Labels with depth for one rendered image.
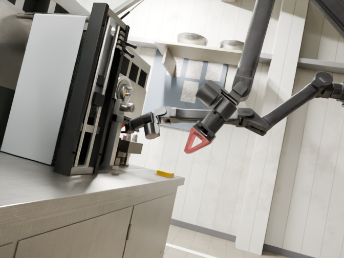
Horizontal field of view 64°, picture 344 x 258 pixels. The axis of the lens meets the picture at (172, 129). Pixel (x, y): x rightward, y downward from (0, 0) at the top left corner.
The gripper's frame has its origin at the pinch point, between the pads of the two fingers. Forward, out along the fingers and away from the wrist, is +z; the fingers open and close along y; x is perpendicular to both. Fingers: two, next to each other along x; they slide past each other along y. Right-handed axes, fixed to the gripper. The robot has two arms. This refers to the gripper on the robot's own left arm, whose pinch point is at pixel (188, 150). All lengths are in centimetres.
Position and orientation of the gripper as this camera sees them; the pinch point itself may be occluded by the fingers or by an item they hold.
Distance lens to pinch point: 86.4
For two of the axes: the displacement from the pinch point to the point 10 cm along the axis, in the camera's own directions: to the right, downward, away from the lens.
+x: 7.3, 6.5, -2.2
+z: -6.5, 7.6, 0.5
